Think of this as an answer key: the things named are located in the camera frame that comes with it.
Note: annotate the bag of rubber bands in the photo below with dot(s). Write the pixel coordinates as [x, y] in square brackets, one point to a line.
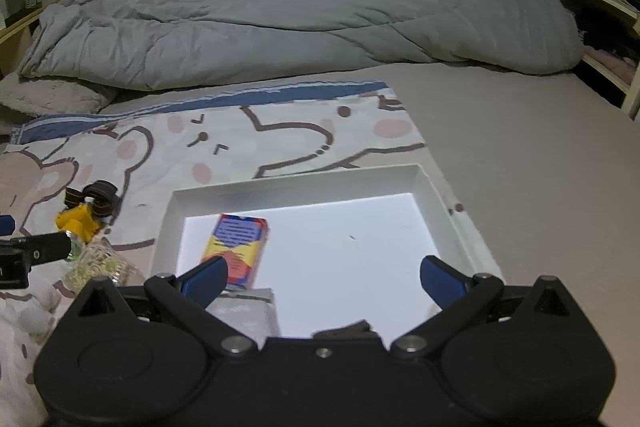
[99, 259]

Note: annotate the white shallow cardboard tray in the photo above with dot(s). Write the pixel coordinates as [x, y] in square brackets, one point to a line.
[342, 246]

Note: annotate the colourful playing card box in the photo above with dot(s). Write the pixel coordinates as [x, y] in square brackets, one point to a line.
[240, 241]

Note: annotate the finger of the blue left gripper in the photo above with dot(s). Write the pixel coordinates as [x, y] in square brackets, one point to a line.
[7, 225]

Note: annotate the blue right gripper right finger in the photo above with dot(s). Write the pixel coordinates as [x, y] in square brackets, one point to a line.
[444, 284]

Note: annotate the grey green duvet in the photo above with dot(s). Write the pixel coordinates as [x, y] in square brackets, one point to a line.
[158, 45]

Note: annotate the grey tissue pack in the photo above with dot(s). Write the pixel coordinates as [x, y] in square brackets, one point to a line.
[252, 312]

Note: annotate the beige fleece pillow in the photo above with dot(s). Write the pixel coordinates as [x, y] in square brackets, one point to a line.
[53, 95]

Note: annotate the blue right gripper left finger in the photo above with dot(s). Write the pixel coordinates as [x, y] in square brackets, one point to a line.
[204, 283]

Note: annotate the yellow headlamp with strap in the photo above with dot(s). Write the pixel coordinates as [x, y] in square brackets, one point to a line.
[85, 212]

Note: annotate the cartoon bear blanket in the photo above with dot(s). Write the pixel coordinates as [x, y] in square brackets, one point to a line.
[149, 154]

